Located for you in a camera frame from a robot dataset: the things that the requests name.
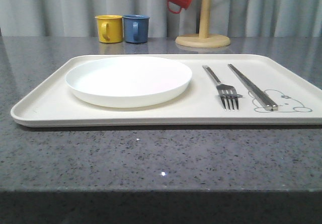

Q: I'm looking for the silver metal fork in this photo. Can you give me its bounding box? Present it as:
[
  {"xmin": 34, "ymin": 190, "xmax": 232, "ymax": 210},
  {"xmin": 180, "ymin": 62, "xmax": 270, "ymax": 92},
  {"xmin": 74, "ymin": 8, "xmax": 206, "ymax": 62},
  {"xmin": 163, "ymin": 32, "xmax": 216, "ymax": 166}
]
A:
[{"xmin": 202, "ymin": 65, "xmax": 239, "ymax": 111}]

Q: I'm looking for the wooden mug tree stand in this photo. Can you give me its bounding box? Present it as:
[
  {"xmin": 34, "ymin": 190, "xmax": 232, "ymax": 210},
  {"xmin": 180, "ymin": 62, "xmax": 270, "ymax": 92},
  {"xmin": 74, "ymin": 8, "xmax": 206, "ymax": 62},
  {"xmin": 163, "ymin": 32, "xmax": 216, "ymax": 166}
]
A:
[{"xmin": 175, "ymin": 0, "xmax": 230, "ymax": 48}]

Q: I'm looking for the yellow enamel mug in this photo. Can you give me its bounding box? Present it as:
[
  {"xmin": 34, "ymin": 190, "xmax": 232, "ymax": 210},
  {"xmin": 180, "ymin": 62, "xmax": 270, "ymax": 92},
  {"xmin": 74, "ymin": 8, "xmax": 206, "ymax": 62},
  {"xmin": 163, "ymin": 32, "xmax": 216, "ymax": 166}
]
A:
[{"xmin": 95, "ymin": 15, "xmax": 123, "ymax": 43}]

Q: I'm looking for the blue enamel mug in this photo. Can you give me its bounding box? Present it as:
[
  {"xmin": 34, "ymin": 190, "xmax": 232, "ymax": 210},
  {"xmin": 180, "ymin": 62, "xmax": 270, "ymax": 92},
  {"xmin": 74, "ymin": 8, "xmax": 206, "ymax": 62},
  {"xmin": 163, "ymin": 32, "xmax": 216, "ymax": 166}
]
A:
[{"xmin": 123, "ymin": 15, "xmax": 150, "ymax": 43}]

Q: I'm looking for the silver metal chopstick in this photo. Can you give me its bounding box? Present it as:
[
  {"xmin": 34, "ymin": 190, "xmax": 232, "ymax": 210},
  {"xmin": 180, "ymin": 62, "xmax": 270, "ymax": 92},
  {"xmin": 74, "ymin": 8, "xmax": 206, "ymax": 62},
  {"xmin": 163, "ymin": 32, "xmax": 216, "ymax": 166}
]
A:
[
  {"xmin": 227, "ymin": 63, "xmax": 274, "ymax": 112},
  {"xmin": 229, "ymin": 63, "xmax": 279, "ymax": 111}
]

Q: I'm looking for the cream rabbit serving tray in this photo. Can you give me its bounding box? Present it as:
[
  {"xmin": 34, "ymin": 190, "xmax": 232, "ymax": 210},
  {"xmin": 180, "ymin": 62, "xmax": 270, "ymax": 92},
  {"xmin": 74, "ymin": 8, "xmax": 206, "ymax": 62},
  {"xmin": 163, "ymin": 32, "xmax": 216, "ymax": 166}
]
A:
[{"xmin": 11, "ymin": 54, "xmax": 321, "ymax": 127}]

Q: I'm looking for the white round plate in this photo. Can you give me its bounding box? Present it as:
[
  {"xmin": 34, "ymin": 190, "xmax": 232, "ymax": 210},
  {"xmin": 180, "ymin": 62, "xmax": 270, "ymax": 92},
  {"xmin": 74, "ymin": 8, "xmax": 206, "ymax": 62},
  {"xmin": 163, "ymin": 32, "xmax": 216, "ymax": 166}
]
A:
[{"xmin": 65, "ymin": 55, "xmax": 192, "ymax": 108}]

